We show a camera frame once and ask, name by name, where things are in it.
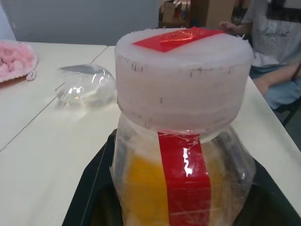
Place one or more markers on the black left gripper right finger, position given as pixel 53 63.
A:
pixel 275 204

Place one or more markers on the person right hand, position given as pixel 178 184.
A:
pixel 229 27

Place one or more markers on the pink fluffy cloth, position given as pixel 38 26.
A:
pixel 14 60

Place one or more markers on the brown cardboard box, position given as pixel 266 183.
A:
pixel 172 13

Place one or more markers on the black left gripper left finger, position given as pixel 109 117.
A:
pixel 94 188

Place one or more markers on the black chair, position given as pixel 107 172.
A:
pixel 291 109

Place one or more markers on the clear bottle with orange drink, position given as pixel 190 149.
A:
pixel 178 94

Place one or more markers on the person in grey t-shirt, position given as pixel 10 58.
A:
pixel 275 30

